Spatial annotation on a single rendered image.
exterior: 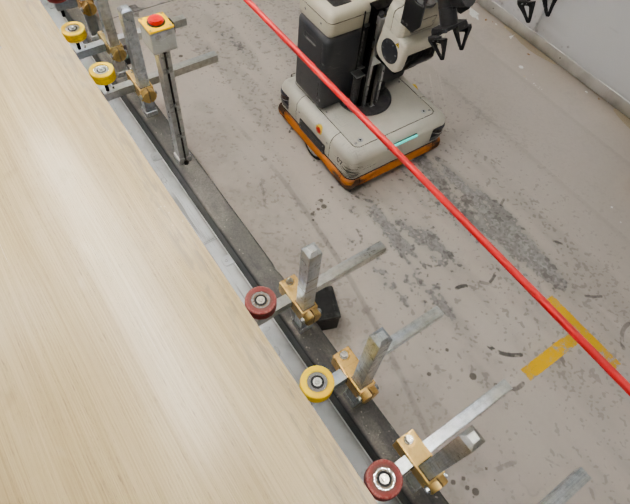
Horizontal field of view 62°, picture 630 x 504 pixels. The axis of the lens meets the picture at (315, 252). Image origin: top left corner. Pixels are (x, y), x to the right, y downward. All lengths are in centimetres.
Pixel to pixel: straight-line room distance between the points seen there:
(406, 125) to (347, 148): 34
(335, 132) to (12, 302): 166
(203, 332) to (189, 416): 20
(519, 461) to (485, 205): 126
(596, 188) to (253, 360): 239
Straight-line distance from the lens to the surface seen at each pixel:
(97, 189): 159
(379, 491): 120
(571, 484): 142
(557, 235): 291
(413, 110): 278
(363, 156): 252
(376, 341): 108
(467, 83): 351
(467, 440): 101
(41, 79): 197
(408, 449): 129
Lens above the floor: 208
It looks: 57 degrees down
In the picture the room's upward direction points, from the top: 8 degrees clockwise
